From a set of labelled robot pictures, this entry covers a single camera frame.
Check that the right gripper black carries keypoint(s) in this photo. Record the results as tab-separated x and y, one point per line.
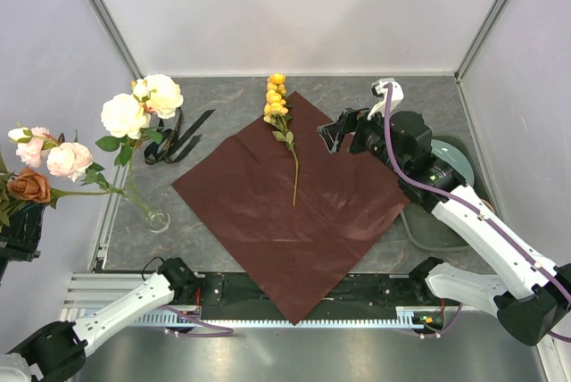
349	120

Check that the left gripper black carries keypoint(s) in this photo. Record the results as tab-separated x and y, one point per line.
20	238

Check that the brown rose stem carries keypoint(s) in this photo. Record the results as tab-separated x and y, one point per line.
29	186

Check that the yellow rose stem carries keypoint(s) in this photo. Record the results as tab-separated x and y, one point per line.
276	113

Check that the pink rose stem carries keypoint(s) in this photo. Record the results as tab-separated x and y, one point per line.
70	160

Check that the dark red wrapping paper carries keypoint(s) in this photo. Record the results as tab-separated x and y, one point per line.
297	221

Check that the white rose stem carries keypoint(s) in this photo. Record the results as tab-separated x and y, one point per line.
131	121

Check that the black ribbon gold lettering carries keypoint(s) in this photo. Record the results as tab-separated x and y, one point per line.
174	145

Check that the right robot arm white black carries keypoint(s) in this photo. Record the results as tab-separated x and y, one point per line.
528	293

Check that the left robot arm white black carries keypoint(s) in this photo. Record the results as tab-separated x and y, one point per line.
59	350

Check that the clear glass vase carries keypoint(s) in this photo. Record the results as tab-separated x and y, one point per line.
157	221

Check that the teal ceramic plate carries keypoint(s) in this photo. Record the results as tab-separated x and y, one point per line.
453	155

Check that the dark green tray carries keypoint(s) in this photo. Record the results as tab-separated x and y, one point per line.
424	230

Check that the beige ceramic mug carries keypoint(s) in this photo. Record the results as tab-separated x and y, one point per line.
487	204

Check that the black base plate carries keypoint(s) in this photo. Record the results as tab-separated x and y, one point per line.
234	289

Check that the blue slotted cable duct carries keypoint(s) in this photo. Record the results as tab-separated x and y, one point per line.
398	318

